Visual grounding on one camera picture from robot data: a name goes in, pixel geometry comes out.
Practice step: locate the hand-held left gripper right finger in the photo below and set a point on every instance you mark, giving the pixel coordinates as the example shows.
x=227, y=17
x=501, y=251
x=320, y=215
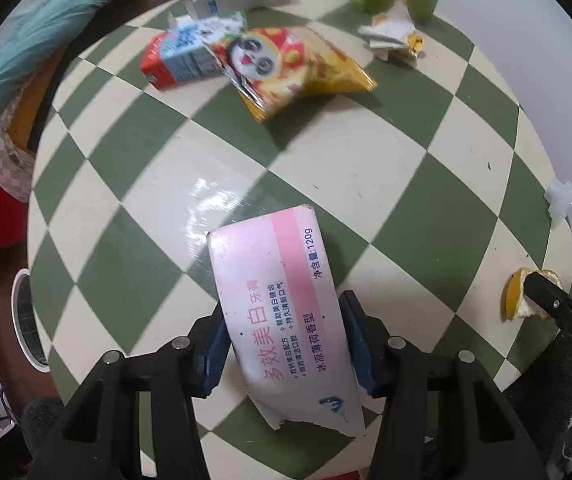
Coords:
x=361, y=347

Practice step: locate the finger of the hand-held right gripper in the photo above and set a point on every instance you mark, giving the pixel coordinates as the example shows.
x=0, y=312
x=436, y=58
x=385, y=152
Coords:
x=553, y=302

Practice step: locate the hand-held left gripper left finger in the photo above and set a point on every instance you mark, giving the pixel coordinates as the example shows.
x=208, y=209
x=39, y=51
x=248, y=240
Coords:
x=212, y=360

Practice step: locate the orange peel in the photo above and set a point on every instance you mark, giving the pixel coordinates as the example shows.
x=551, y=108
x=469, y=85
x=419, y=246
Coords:
x=513, y=295

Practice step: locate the pink and white toothpaste box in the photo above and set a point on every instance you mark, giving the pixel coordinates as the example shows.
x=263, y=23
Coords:
x=281, y=310

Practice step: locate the dark grey fuzzy cloth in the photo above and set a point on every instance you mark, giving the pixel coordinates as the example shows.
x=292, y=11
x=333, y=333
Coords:
x=546, y=400

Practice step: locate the white plastic table clip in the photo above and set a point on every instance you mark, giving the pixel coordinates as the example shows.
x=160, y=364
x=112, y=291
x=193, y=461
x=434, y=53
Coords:
x=561, y=200

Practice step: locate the pink checkered cloth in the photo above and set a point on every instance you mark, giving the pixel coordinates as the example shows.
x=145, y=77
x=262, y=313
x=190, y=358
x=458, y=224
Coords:
x=8, y=160

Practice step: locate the yellow red panda snack bag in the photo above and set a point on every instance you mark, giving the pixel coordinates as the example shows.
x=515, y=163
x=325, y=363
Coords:
x=291, y=67

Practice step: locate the red and blue milk carton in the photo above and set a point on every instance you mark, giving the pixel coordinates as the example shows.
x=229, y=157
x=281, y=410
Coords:
x=180, y=57

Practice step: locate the crumpled white paper wrapper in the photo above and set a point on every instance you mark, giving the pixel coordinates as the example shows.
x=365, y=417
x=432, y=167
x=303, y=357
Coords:
x=391, y=32

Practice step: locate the light blue pillow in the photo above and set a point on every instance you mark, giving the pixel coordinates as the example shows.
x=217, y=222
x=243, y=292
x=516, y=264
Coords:
x=30, y=45

